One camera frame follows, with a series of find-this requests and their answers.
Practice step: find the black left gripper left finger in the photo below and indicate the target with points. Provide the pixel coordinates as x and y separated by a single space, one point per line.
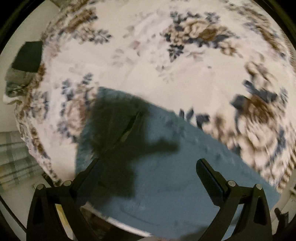
43 219

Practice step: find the plaid grey curtain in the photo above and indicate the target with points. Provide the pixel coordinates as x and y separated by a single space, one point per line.
17 165

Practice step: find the floral white bed sheet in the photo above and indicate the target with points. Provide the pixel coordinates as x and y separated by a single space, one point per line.
224 65

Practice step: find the grey folded cloth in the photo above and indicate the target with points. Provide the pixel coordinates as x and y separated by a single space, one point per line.
17 82

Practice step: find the blue denim pants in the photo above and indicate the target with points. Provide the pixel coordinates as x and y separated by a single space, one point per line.
159 174

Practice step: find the black folded cloth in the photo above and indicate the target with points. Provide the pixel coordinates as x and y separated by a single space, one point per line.
28 58

